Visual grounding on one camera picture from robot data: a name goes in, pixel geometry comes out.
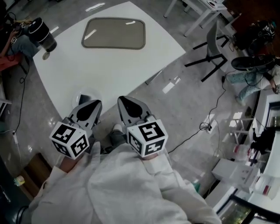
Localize teal box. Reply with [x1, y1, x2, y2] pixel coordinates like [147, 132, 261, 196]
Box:
[192, 181, 201, 195]

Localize yellowish tape roll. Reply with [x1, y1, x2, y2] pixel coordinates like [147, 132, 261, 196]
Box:
[13, 175, 25, 187]

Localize person's white coat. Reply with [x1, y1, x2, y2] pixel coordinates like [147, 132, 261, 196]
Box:
[28, 140, 221, 224]

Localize black power cable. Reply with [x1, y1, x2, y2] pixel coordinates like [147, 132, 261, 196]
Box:
[12, 62, 30, 134]
[167, 75, 228, 154]

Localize black bag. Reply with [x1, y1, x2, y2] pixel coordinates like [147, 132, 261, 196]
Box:
[250, 126, 277, 154]

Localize black cylindrical appliance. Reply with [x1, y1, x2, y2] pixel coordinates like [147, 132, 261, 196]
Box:
[28, 17, 57, 53]

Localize white carton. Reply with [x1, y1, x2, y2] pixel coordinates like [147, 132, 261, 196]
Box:
[211, 158, 237, 182]
[227, 163, 261, 193]

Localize white round plate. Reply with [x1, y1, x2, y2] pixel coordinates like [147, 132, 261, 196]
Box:
[72, 87, 103, 108]

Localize person's right forearm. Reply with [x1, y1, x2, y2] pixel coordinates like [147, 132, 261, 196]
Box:
[140, 152, 189, 197]

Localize grey chair black legs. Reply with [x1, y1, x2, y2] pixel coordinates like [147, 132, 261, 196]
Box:
[185, 21, 229, 83]

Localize person's left forearm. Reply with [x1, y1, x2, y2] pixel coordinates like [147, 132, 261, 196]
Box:
[41, 142, 102, 204]

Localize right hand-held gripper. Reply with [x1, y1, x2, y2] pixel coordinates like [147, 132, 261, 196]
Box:
[117, 97, 169, 158]

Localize white side table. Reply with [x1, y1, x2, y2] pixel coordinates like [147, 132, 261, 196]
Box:
[164, 0, 228, 37]

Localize clear plastic container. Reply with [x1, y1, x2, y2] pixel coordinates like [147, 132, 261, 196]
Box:
[249, 175, 277, 201]

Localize grey rectangular tray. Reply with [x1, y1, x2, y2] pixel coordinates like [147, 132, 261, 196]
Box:
[81, 17, 147, 50]

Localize orange chair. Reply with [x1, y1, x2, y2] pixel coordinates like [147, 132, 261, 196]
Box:
[0, 54, 22, 72]

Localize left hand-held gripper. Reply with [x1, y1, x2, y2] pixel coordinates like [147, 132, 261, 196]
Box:
[49, 100, 102, 158]

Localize brown wooden bench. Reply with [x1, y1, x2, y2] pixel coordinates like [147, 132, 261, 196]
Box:
[21, 152, 54, 202]

